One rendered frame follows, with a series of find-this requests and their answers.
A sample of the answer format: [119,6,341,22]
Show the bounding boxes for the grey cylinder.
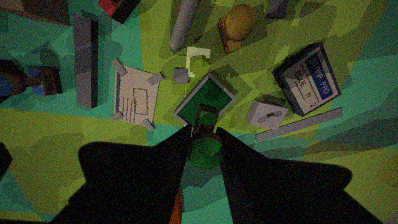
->
[170,0,199,51]

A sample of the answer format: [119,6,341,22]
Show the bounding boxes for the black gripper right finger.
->
[216,127,353,224]

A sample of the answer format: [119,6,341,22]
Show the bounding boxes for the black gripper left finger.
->
[78,124,192,224]

